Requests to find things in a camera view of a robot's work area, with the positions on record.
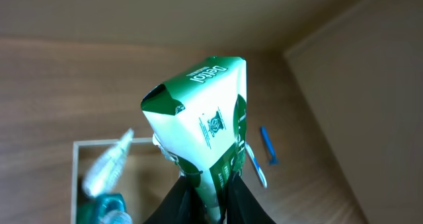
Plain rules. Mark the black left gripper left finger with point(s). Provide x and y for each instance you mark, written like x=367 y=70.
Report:
x=182 y=205

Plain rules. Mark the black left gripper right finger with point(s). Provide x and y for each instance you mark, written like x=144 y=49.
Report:
x=242 y=207

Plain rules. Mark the white square box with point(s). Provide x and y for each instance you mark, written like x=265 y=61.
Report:
x=145 y=181

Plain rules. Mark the blue Listerine mouthwash bottle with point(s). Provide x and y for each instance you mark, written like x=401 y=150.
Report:
x=104 y=209

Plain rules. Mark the white patterned cream tube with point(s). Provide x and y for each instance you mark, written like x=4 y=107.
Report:
x=105 y=172

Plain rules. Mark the green Dettol soap pack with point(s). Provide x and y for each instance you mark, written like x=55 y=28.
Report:
x=199 y=119

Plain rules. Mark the blue white toothbrush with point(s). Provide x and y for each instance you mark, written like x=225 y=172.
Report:
x=256 y=166

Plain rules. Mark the blue disposable razor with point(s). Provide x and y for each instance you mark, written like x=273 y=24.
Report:
x=273 y=158

